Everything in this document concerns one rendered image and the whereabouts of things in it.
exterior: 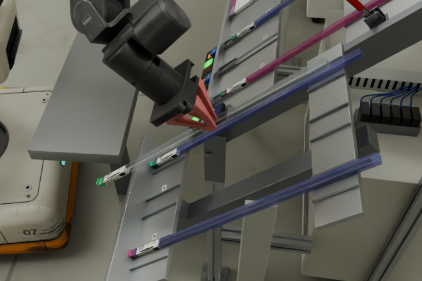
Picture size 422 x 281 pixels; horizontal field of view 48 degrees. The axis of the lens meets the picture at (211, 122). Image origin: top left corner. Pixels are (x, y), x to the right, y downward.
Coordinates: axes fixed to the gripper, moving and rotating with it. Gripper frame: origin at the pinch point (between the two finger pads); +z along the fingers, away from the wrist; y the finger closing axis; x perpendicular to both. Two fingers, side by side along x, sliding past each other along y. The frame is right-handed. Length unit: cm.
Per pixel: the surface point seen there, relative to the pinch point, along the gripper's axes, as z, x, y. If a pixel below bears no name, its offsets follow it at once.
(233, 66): 18.2, 15.2, 41.2
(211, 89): 16.5, 20.5, 34.9
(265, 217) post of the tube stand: 22.8, 6.8, -3.3
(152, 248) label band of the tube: 9.7, 22.0, -11.2
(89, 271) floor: 42, 100, 17
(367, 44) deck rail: 16.6, -20.4, 20.5
